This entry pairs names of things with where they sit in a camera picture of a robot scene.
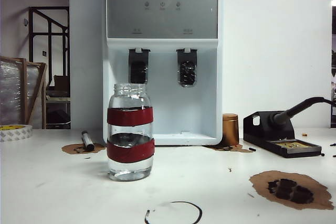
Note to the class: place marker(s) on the grey soldering iron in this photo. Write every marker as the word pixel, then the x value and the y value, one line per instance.
pixel 286 117

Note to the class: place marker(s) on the small round grey wall fixture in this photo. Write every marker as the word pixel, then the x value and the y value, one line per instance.
pixel 25 21

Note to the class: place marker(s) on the small black stick piece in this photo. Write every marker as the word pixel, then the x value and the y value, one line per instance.
pixel 252 149

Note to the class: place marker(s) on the glass bottle with red bands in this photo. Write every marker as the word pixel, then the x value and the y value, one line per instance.
pixel 130 117

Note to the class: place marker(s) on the wooden crate with plastic wrap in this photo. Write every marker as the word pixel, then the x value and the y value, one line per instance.
pixel 24 90

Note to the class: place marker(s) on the brown cardboard box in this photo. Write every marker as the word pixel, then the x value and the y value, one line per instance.
pixel 61 81

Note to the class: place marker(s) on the black soldering iron stand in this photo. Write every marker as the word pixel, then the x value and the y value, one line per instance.
pixel 262 136

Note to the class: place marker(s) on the black and white marker pen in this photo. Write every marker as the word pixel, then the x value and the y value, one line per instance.
pixel 88 141

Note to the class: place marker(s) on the white AUX water dispenser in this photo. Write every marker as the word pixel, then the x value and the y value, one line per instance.
pixel 162 11

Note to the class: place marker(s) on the white tape roll yellow core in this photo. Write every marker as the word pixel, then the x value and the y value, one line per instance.
pixel 15 134

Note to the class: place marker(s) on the wooden shelf unit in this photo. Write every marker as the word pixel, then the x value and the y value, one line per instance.
pixel 57 99

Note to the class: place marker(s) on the dark grey dispenser tap lever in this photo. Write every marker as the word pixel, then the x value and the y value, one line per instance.
pixel 187 74
pixel 139 72

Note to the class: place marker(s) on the black metal stair frame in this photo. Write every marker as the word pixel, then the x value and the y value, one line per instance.
pixel 31 37

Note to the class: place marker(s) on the white partition panel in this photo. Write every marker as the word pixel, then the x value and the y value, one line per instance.
pixel 275 51

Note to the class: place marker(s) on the small black wall plate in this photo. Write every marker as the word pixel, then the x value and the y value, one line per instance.
pixel 44 53

